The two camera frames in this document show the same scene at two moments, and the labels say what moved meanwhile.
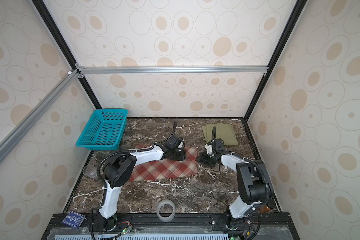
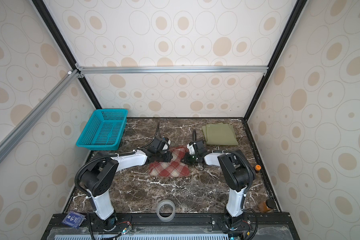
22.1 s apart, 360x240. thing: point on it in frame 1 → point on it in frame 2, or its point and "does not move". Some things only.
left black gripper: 183,155 → 168,155
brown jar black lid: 270,204 does not move
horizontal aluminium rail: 171,70 does not move
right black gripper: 203,156 → 185,159
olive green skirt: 223,131 does not move
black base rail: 172,226 does not move
